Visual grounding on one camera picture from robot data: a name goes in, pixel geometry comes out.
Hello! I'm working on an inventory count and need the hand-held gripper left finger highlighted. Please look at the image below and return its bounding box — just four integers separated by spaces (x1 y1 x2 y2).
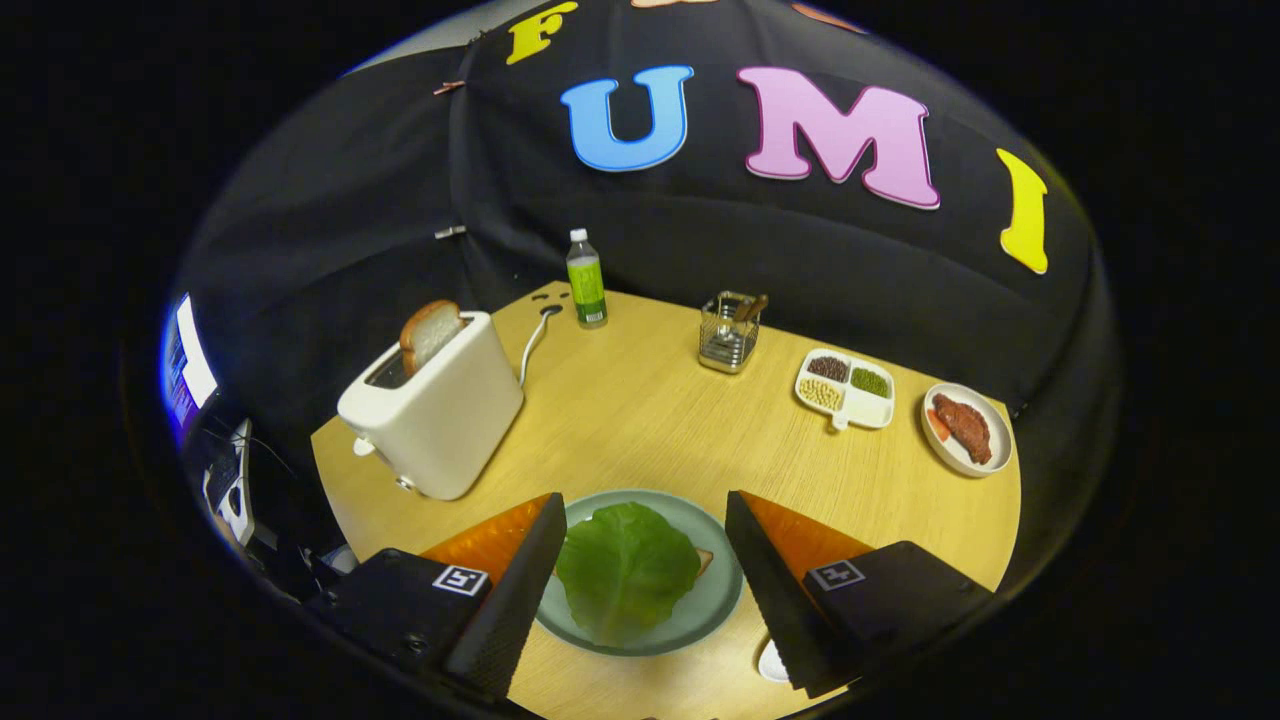
303 491 568 701

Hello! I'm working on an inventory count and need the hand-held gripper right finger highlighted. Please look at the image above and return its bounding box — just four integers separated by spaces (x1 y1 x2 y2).
724 489 998 700

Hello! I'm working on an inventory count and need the green lettuce leaf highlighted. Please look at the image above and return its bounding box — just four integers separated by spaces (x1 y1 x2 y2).
555 502 701 646

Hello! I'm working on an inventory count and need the toasted bread slice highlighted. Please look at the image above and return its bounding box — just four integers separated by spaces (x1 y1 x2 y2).
400 300 467 377

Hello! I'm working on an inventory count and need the teal round plate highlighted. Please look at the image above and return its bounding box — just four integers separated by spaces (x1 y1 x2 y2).
535 488 745 658

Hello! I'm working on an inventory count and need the white toaster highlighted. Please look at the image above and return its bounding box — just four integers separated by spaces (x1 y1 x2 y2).
337 310 525 501

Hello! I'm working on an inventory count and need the white divided dish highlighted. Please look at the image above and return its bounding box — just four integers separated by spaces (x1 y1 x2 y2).
794 348 896 432

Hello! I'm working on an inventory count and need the brown meat piece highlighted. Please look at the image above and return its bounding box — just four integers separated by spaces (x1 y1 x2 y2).
932 393 993 466

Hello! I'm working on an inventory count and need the white round plate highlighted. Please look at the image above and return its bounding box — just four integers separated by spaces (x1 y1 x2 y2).
921 383 1014 478

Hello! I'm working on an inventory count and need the white plastic object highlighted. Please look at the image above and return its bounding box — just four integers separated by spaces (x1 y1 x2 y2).
205 418 256 546

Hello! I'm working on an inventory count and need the green label plastic bottle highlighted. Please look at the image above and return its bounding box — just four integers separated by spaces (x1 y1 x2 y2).
566 228 609 330

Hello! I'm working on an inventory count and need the computer monitor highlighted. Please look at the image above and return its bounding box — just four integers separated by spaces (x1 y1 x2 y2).
160 293 219 433

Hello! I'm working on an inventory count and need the white toaster cable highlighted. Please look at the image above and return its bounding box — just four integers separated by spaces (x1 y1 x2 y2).
518 304 564 389

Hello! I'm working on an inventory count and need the metal wire utensil holder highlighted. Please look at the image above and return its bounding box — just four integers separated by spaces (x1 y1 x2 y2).
698 291 766 375

